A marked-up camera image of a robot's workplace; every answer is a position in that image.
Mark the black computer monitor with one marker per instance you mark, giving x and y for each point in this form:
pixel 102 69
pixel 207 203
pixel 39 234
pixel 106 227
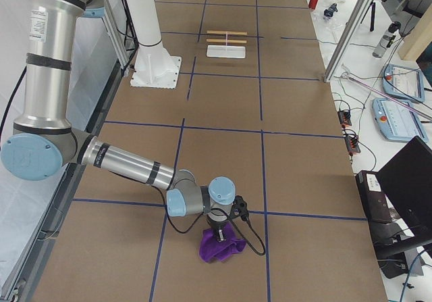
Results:
pixel 406 181

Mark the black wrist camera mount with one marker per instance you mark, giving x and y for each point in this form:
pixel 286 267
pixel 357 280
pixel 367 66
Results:
pixel 239 209

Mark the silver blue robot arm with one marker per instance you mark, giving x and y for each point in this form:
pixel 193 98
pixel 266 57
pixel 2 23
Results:
pixel 43 139

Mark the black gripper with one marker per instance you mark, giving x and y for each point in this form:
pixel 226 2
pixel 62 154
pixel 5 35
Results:
pixel 216 228

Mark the white wooden towel rack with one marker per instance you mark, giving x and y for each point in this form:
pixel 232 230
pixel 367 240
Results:
pixel 220 44

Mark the aluminium frame post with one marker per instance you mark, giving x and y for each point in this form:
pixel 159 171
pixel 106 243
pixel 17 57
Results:
pixel 352 24

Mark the blue teach pendant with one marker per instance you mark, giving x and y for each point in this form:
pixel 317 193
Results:
pixel 404 83
pixel 396 122

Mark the black box with label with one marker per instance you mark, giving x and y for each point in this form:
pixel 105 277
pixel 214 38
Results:
pixel 373 199

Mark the purple microfiber towel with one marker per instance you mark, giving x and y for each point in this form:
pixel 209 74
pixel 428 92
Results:
pixel 211 249

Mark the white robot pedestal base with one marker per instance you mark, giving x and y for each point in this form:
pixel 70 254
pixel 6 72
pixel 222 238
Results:
pixel 154 66

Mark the orange black connector strip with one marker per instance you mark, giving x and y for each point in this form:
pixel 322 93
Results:
pixel 350 136

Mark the black blue handheld tool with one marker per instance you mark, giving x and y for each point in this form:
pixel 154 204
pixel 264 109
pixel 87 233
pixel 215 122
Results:
pixel 329 12

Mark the upper blue teach pendant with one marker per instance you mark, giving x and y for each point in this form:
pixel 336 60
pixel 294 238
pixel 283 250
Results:
pixel 404 83

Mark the lower blue teach pendant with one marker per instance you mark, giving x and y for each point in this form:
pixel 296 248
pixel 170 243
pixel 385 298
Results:
pixel 396 122

